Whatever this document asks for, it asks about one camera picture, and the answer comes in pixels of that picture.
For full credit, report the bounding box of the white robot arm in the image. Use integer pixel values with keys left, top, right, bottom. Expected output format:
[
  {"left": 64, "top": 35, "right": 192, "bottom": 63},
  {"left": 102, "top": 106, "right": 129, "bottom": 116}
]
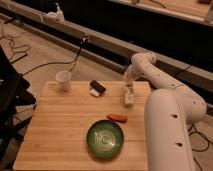
[{"left": 124, "top": 52, "right": 207, "bottom": 171}]

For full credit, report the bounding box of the orange carrot toy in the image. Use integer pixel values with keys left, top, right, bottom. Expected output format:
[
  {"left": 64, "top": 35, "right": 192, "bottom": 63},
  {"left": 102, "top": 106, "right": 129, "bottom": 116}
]
[{"left": 107, "top": 114, "right": 127, "bottom": 123}]

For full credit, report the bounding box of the white bottle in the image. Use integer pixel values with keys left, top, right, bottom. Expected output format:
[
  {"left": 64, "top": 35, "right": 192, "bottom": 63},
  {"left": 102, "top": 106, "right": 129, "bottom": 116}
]
[{"left": 124, "top": 80, "right": 134, "bottom": 107}]

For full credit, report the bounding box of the white object on ledge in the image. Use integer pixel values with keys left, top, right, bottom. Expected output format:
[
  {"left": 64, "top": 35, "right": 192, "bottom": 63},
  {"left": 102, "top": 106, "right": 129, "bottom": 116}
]
[{"left": 45, "top": 4, "right": 65, "bottom": 22}]

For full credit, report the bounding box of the green ribbed bowl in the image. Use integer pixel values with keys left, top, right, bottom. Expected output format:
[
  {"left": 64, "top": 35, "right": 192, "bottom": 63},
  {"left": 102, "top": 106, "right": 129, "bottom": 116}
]
[{"left": 86, "top": 120, "right": 124, "bottom": 159}]

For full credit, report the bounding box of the black and white eraser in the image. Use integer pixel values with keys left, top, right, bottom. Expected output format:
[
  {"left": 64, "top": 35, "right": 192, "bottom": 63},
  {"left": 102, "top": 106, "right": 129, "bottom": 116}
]
[{"left": 90, "top": 80, "right": 106, "bottom": 97}]

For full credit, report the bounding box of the black floor cables right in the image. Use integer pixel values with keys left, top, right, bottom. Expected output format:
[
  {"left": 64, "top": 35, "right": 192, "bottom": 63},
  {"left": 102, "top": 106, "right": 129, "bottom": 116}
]
[{"left": 188, "top": 123, "right": 213, "bottom": 171}]

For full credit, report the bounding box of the black cable with plug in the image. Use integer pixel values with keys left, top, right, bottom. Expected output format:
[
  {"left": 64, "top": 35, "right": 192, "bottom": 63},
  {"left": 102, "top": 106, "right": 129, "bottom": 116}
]
[{"left": 22, "top": 35, "right": 90, "bottom": 76}]

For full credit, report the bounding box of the thin cable left floor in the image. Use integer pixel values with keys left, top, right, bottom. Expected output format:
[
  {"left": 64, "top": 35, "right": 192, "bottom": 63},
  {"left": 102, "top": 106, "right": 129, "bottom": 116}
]
[{"left": 0, "top": 20, "right": 32, "bottom": 64}]

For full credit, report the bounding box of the black chair frame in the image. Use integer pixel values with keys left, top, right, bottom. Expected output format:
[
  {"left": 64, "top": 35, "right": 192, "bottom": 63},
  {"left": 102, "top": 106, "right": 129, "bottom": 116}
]
[{"left": 0, "top": 46, "right": 36, "bottom": 161}]

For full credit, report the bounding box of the white paper cup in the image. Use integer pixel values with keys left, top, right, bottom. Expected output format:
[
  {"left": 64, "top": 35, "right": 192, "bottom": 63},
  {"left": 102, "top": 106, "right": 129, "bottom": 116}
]
[{"left": 55, "top": 71, "right": 71, "bottom": 91}]

